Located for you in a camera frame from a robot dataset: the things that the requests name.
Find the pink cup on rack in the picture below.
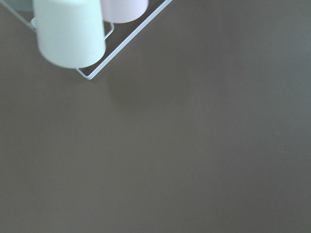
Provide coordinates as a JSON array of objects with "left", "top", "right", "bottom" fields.
[{"left": 101, "top": 0, "right": 149, "bottom": 23}]

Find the mint cup on rack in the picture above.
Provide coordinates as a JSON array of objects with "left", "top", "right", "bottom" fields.
[{"left": 33, "top": 0, "right": 106, "bottom": 68}]

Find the white wire cup rack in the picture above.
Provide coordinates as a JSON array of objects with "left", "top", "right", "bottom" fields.
[{"left": 3, "top": 0, "right": 171, "bottom": 80}]

